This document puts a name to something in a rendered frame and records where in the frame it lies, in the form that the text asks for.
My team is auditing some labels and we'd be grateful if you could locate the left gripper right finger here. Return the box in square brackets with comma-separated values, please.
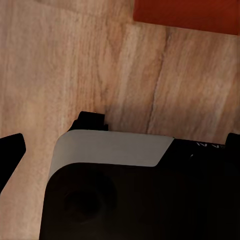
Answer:
[224, 133, 240, 172]

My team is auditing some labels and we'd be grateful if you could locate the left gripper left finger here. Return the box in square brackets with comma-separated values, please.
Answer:
[0, 133, 26, 193]

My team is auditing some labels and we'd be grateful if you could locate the storage box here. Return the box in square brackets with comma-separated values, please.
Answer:
[133, 0, 240, 36]

